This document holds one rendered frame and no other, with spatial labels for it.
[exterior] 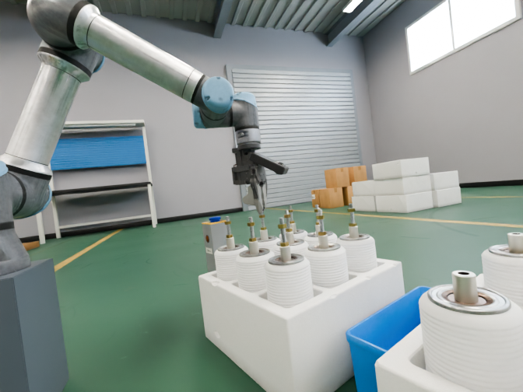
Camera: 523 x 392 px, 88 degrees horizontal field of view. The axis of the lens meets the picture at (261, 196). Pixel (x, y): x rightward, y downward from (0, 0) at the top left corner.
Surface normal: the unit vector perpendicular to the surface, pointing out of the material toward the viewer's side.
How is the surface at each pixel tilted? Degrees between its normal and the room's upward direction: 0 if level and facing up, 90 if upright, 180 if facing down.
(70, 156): 90
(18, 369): 90
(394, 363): 0
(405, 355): 0
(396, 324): 88
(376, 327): 88
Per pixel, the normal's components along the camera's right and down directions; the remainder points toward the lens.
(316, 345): 0.58, -0.05
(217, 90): 0.26, -0.01
